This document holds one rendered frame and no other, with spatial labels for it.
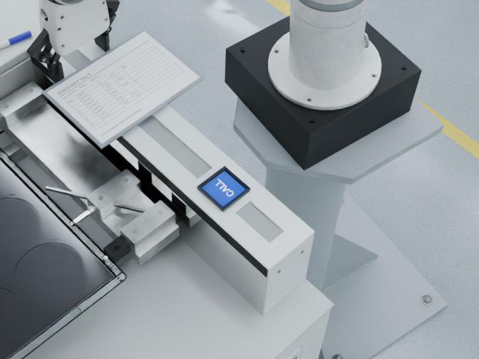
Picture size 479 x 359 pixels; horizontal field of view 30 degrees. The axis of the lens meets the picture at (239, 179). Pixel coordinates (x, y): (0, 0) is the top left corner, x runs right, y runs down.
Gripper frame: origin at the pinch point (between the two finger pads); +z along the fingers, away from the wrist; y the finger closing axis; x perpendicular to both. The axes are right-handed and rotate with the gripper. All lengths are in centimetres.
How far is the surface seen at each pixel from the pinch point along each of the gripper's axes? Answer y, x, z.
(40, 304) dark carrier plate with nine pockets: -29.4, -27.7, 7.2
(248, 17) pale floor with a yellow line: 98, 56, 97
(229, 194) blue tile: -0.1, -35.2, 0.8
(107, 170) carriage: -7.1, -14.7, 9.2
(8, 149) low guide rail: -15.2, 1.4, 12.2
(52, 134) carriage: -9.3, -3.1, 9.2
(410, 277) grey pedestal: 63, -40, 96
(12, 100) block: -10.8, 5.0, 6.4
